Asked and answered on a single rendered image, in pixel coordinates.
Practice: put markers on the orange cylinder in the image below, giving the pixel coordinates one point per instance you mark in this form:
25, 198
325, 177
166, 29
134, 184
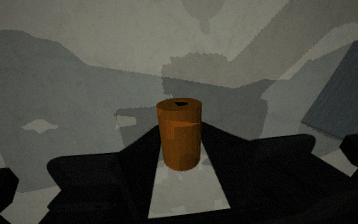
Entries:
179, 122

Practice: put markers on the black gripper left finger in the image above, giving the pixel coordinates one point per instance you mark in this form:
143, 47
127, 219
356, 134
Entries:
133, 169

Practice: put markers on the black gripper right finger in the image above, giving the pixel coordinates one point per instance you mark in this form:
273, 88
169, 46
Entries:
236, 161

